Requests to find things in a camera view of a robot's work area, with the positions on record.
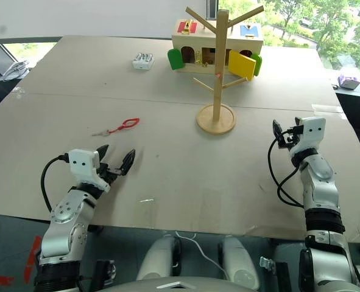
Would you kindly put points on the purple and white packet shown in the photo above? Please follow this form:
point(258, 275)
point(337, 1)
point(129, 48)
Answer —
point(349, 81)

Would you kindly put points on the green rounded wooden door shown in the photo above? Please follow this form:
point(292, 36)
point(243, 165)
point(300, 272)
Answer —
point(257, 64)
point(175, 59)

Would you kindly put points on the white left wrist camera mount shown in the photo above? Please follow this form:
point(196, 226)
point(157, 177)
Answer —
point(82, 164)

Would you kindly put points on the silver key with red loop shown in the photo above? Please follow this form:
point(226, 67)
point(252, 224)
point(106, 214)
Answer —
point(130, 123)

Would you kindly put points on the yellow square wooden door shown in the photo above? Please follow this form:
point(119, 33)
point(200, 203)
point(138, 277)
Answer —
point(242, 64)

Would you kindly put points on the silver metal clamp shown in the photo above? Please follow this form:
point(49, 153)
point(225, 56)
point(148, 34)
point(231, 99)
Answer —
point(267, 262)

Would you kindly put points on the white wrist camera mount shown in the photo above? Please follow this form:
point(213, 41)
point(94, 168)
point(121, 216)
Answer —
point(310, 134)
point(82, 164)

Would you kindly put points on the grey robot torso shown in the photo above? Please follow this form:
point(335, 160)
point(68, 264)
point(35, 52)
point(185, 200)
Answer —
point(182, 284)

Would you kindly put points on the wooden lock box toy house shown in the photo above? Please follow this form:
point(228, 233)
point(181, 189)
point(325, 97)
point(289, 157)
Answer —
point(195, 42)

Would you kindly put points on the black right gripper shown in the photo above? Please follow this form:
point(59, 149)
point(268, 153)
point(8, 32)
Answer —
point(290, 138)

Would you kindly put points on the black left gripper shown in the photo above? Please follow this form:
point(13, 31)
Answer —
point(109, 173)

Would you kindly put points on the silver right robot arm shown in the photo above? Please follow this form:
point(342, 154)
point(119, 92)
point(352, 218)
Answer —
point(321, 194)

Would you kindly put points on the white robot right leg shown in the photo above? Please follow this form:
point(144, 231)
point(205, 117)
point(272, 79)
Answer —
point(239, 261)

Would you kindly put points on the dark hanging window panel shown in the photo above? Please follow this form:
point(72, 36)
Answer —
point(212, 8)

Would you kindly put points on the white robot left leg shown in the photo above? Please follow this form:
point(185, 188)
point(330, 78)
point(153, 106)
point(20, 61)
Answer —
point(158, 258)

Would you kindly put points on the wooden tree-shaped hanger stand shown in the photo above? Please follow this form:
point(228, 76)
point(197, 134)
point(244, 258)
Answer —
point(218, 70)

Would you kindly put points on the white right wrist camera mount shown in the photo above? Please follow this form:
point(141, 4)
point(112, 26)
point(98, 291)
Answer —
point(310, 134)

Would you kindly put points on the white robot leg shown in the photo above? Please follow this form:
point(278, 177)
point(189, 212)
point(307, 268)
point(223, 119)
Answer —
point(239, 261)
point(158, 258)

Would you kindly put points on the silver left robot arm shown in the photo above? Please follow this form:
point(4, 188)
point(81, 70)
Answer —
point(64, 213)

